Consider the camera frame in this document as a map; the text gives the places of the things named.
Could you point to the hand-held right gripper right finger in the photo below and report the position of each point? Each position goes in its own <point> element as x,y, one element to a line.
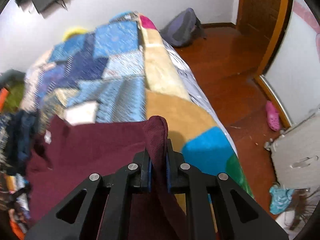
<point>168,172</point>

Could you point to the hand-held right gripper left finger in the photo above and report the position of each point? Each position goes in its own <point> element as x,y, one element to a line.
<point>149,172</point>

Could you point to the maroon button shirt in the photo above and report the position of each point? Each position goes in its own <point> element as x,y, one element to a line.
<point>87,155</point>

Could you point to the colour block blanket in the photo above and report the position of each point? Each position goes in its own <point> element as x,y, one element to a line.
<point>170,115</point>

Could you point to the white mattress sheet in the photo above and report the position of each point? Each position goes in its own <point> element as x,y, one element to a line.
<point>197,90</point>

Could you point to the patchwork quilt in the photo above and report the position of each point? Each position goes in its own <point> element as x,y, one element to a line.
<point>100,67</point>

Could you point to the light blue cloth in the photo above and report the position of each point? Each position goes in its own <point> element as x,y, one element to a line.
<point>281,200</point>

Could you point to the pink clog shoe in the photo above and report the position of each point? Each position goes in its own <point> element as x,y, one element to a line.
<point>272,116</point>

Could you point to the navy garment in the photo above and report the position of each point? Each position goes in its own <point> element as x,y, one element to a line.
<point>22,135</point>

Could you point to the grey backpack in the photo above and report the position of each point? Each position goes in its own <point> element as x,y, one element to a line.
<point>180,30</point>

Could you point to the dark patterned cloth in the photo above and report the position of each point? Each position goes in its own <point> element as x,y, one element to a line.
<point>5,142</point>

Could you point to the green patterned cloth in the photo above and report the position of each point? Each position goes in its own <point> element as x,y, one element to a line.
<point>15,96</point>

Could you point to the yellow round object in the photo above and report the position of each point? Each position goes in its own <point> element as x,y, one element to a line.
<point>73,32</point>

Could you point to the orange box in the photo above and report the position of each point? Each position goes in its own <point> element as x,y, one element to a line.
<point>3,98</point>

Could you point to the wooden door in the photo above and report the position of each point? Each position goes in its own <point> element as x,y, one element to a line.
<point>262,17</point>

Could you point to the small wall monitor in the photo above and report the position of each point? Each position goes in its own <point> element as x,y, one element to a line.
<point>53,1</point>

